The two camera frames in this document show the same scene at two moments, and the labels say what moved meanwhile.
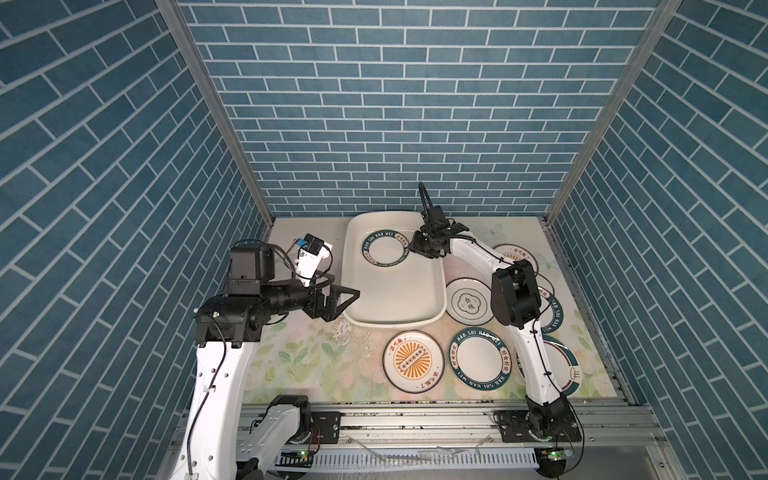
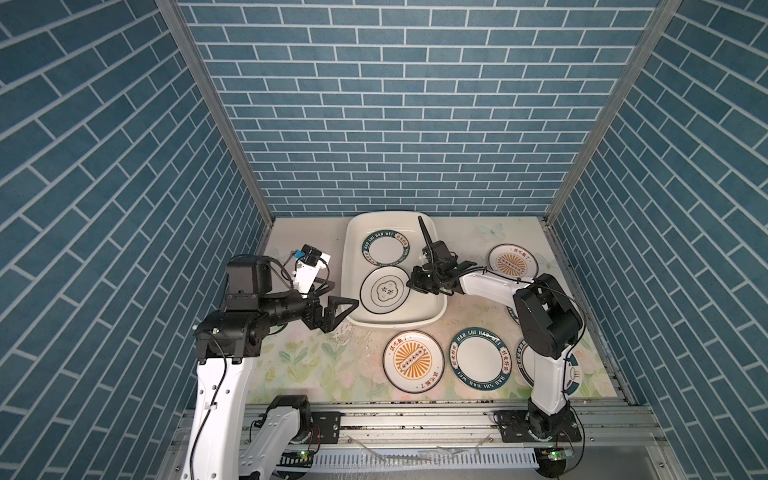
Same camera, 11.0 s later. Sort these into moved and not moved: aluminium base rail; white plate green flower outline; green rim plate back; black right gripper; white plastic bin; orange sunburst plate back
Moved: black right gripper; white plate green flower outline
Not moved: orange sunburst plate back; aluminium base rail; green rim plate back; white plastic bin
